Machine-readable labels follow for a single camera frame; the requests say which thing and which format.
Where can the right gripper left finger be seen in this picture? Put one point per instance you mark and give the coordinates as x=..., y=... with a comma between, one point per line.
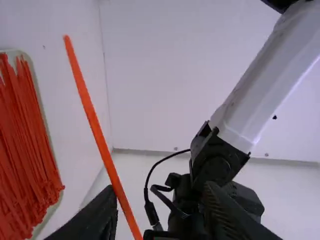
x=100, y=215

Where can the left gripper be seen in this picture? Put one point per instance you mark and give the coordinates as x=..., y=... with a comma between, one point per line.
x=185, y=207

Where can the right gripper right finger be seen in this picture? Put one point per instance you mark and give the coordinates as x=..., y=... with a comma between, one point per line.
x=225, y=220

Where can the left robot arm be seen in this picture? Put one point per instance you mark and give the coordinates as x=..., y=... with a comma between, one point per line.
x=262, y=87

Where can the pale tray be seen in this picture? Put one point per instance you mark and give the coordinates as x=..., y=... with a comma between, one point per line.
x=27, y=55

